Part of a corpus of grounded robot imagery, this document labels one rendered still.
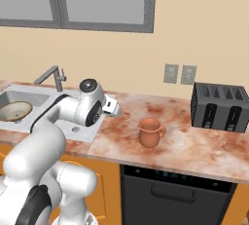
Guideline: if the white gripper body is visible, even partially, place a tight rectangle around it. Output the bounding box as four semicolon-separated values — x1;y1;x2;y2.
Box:
107;103;124;119

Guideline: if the terracotta jug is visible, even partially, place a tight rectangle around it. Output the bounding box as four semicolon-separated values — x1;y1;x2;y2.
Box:
136;117;167;149

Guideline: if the steel double sink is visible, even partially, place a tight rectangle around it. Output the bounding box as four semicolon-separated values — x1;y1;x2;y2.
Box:
0;84;117;144

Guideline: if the grey sink tap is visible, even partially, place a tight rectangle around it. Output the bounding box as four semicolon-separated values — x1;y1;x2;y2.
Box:
33;65;67;93

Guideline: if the beige bowl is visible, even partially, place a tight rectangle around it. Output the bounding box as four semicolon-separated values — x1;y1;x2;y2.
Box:
0;100;34;123

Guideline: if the orange cupboard door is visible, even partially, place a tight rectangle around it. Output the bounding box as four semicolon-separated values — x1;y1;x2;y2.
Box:
47;159;123;225

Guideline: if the black four-slot toaster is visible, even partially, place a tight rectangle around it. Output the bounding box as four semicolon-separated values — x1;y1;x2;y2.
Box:
190;81;249;134

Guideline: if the black dishwasher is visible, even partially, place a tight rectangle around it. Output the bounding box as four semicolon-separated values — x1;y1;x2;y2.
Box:
120;164;238;225

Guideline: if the grey framed window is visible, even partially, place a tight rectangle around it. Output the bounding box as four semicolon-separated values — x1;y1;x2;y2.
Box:
0;0;158;34

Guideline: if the grey wall socket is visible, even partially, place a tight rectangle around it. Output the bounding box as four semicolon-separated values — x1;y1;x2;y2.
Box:
180;64;197;86
162;63;180;85

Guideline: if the dishwasher handle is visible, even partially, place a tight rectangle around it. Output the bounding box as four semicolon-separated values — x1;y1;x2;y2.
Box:
150;182;197;204

